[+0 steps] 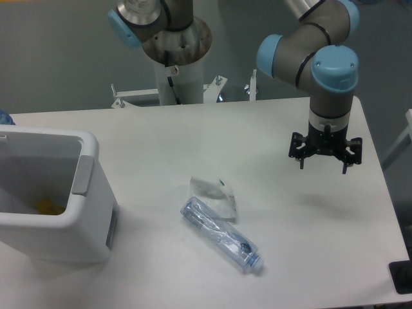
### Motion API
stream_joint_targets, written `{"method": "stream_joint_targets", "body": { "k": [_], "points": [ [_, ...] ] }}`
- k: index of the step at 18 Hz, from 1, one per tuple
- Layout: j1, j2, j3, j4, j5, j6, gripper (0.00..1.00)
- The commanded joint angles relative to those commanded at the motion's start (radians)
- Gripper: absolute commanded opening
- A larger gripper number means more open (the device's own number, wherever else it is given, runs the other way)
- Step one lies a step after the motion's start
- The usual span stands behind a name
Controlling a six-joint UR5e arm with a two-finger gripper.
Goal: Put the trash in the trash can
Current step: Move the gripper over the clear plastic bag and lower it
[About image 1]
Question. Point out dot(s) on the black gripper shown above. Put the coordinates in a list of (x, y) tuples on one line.
[(328, 143)]

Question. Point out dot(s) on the clear plastic wrapper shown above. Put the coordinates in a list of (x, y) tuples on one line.
[(218, 195)]

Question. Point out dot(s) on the clear plastic bottle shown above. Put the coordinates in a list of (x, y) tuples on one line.
[(221, 233)]

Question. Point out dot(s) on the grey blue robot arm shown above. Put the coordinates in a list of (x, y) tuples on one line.
[(313, 59)]

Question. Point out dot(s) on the yellow trash in can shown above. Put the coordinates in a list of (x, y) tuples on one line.
[(47, 207)]

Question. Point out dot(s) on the white trash can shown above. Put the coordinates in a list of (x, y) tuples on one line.
[(62, 165)]

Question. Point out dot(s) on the black clamp at table edge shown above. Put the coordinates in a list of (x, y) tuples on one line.
[(401, 275)]

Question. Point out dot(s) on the blue object at left edge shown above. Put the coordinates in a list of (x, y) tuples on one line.
[(5, 118)]

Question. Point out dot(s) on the white frame at right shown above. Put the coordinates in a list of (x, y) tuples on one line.
[(399, 145)]

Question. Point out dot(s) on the white pedestal base bracket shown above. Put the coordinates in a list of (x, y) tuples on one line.
[(171, 94)]

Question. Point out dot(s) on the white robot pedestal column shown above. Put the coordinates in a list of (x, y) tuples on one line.
[(180, 54)]

